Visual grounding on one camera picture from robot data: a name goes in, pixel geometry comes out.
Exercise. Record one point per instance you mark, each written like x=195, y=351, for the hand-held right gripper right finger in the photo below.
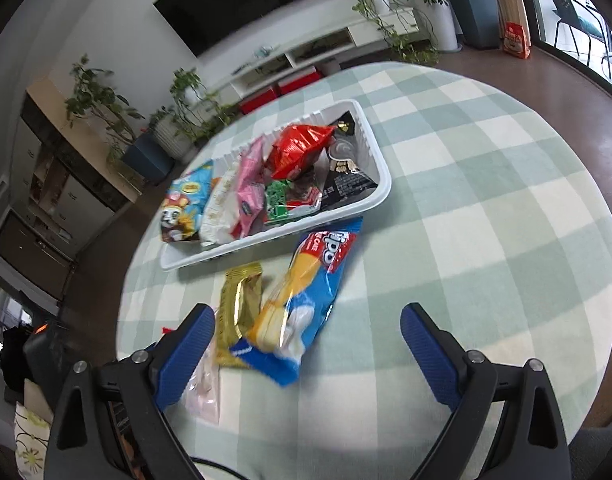
x=428, y=355

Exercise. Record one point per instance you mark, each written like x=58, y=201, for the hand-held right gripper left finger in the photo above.
x=185, y=350

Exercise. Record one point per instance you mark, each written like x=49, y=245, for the red white snack packet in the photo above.
x=205, y=390

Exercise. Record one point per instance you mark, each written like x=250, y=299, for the blue cake snack packet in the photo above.
x=286, y=310

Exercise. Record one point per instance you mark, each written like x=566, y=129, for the white plastic tray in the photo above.
x=266, y=240

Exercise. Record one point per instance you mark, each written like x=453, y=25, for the long white snack packet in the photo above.
x=218, y=205

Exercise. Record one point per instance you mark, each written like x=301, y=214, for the blue cartoon snack packet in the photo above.
x=185, y=200

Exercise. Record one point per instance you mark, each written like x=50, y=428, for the pink snack packet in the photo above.
x=248, y=195

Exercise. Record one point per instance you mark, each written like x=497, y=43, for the green red snack packet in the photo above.
x=276, y=202

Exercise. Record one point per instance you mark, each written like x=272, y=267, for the dark red shiny snack packet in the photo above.
x=306, y=187

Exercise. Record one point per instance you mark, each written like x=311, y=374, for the large red snack packet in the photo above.
x=296, y=150

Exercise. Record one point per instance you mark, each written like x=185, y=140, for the floral cushion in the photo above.
x=30, y=440

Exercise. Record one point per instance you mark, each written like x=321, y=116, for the green checkered tablecloth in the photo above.
x=461, y=210

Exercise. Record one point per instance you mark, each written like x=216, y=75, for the dark sideboard cabinet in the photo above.
x=75, y=195

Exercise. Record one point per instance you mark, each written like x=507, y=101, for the black snack packet white print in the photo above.
x=346, y=182

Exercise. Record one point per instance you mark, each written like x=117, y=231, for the plant in dark blue pot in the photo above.
x=145, y=157

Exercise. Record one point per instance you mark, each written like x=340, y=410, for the grey office chair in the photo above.
x=601, y=455

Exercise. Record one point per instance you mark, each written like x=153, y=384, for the plant in white ribbed pot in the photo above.
x=170, y=137

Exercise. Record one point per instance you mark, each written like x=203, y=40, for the black snack packet gold print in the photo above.
x=343, y=127

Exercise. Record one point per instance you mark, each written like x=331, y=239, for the trailing pothos in white pot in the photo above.
x=190, y=92
x=378, y=2

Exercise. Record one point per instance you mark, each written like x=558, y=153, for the red storage box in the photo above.
x=298, y=82
x=258, y=100

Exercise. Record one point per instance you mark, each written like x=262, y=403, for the white television cabinet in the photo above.
x=366, y=35

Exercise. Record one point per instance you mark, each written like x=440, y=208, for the red paper bag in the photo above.
x=516, y=40

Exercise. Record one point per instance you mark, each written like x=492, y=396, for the leafy plant in white pot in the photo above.
x=443, y=22

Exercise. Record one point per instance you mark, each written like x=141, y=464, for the tall plant in dark pot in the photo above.
x=476, y=15

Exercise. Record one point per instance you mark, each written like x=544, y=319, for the black television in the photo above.
x=246, y=5

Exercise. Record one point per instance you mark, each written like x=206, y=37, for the black chair teal cushion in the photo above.
x=581, y=15

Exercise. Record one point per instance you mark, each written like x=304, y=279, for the black window frame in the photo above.
x=561, y=52

